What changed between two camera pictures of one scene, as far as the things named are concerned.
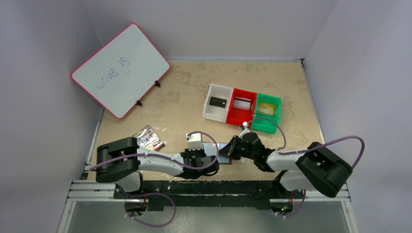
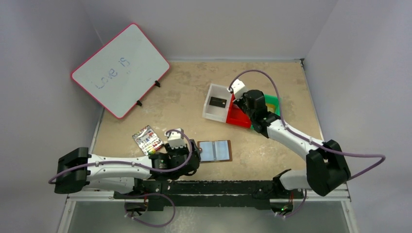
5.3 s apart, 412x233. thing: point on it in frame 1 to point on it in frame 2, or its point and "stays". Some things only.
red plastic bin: x=238 y=116 stays
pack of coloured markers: x=146 y=137 stays
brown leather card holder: x=211 y=150 stays
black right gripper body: x=233 y=147 to x=238 y=102
